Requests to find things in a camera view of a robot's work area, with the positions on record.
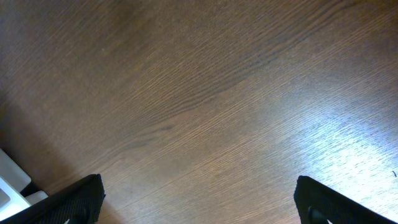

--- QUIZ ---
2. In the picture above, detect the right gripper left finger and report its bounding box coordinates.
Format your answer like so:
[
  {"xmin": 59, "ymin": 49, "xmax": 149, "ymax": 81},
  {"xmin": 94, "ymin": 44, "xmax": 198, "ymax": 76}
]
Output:
[{"xmin": 1, "ymin": 174, "xmax": 105, "ymax": 224}]

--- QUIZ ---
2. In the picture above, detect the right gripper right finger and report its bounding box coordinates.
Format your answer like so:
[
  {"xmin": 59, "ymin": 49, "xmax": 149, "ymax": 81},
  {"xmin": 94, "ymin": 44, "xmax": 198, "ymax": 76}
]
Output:
[{"xmin": 294, "ymin": 175, "xmax": 395, "ymax": 224}]

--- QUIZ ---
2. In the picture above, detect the white plastic cutlery tray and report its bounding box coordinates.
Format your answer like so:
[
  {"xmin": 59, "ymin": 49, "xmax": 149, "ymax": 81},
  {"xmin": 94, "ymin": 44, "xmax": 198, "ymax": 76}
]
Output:
[{"xmin": 1, "ymin": 150, "xmax": 48, "ymax": 221}]

